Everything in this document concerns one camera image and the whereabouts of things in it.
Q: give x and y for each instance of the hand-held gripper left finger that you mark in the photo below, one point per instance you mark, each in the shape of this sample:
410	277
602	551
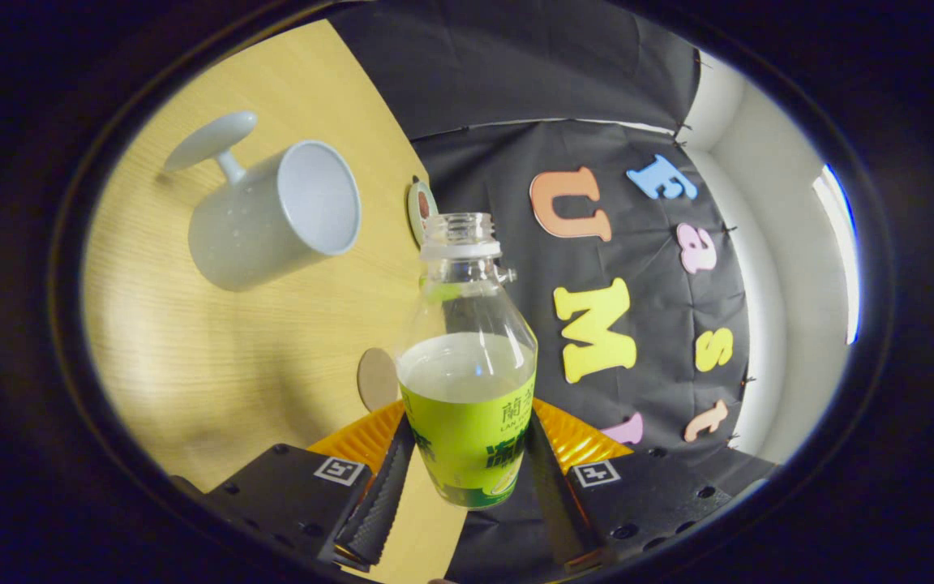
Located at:
382	507

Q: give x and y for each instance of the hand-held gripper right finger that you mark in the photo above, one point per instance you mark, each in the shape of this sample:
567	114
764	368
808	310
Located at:
552	503

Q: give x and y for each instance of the clear green-label juice bottle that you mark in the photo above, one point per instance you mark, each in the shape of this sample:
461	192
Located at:
467	422

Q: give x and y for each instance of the round brown coaster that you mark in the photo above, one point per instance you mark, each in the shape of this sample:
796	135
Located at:
376	380

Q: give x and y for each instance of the pale grey cup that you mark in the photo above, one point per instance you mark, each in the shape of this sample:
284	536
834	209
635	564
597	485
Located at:
248	235

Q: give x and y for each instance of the wooden table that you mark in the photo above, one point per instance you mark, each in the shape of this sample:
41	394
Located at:
248	357

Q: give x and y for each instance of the pale green plate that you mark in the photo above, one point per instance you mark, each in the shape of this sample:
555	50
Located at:
417	219

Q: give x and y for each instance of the ceiling light panel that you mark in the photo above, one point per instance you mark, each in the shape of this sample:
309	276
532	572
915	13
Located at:
838	251

